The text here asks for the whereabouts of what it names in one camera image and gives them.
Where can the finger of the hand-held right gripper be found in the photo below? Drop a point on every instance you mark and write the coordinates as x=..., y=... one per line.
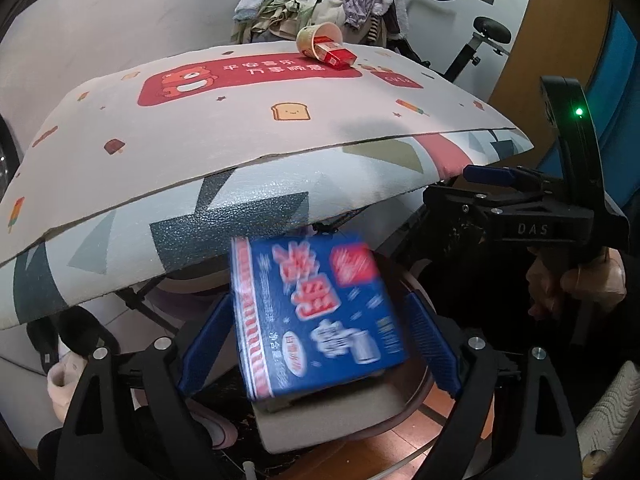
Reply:
x=492, y=175
x=455, y=210

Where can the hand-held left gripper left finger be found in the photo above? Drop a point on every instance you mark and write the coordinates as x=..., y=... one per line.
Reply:
x=205, y=350

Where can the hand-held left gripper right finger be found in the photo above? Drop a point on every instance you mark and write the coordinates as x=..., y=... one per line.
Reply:
x=435, y=345

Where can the blue cardboard box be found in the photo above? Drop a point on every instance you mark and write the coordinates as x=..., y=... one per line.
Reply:
x=315, y=310

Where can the person's right hand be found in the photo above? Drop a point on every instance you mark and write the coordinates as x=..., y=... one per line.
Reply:
x=595, y=285

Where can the geometric patterned tablecloth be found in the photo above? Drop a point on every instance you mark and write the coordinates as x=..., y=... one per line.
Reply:
x=150, y=240

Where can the black exercise bike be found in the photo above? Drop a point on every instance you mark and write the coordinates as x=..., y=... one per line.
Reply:
x=465, y=35

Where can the pink fuzzy slipper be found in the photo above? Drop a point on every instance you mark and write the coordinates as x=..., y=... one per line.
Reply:
x=62, y=385

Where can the white fleece cloth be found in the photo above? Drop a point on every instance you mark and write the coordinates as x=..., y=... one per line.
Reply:
x=612, y=410

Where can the red cigarette pack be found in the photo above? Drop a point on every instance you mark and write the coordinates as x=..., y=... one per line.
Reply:
x=335, y=55

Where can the paper cup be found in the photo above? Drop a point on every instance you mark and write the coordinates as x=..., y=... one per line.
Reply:
x=312, y=37

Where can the printed table mat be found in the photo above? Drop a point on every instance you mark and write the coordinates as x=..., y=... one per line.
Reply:
x=225, y=125

